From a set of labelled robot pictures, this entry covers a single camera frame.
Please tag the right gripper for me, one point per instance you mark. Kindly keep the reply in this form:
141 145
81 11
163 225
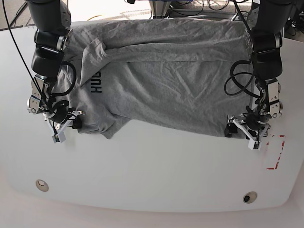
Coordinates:
62 118

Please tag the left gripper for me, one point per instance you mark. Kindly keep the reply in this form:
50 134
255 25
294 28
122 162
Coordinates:
248 124

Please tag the grey printed t-shirt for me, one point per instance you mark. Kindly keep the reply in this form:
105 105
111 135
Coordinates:
168 72

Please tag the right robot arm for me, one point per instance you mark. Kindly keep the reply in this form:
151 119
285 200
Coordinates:
52 19

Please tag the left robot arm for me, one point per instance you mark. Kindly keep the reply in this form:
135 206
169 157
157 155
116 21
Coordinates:
266 39

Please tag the red tape rectangle marking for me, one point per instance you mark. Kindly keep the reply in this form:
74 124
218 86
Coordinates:
274 149

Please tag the dark table grommet hole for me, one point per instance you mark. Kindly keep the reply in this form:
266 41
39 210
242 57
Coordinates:
250 197

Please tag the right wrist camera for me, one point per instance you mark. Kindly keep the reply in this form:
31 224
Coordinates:
59 137

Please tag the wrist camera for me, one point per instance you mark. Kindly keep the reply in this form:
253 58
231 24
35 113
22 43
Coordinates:
254 145
59 137

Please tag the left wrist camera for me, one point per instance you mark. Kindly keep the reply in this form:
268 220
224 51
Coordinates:
254 145

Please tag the aluminium frame stand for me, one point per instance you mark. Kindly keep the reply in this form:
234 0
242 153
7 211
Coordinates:
159 8

